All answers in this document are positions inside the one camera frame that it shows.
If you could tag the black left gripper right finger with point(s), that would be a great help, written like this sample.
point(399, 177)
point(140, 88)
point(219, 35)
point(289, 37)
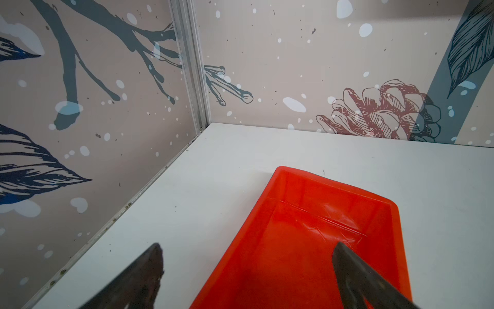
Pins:
point(361, 286)

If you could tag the red plastic bin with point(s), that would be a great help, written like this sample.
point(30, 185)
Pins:
point(282, 255)

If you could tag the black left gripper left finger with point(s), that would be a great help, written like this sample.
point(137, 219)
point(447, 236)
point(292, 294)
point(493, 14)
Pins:
point(135, 287)

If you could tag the aluminium corner frame post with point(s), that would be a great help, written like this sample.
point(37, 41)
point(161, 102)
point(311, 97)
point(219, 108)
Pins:
point(187, 37)

